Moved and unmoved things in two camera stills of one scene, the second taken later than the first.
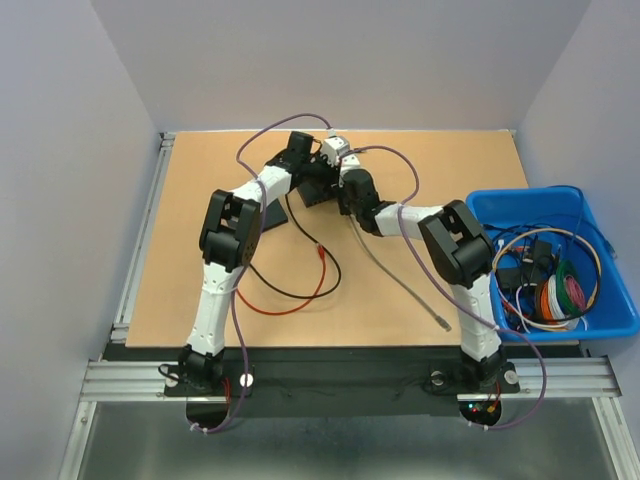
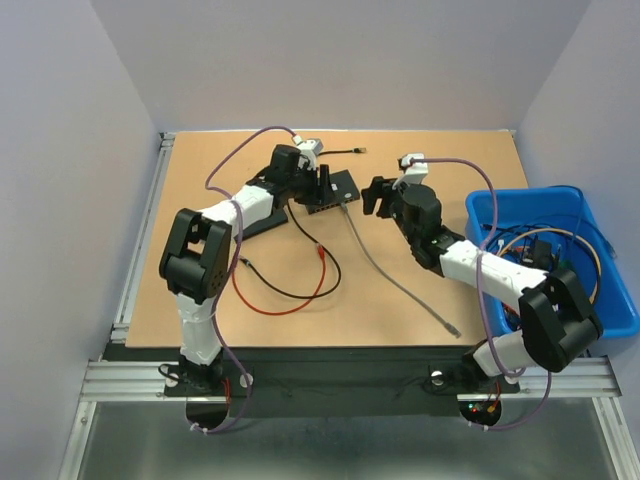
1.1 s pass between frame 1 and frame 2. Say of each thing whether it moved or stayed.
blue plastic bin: stayed
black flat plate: stayed
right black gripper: moved
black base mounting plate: stayed
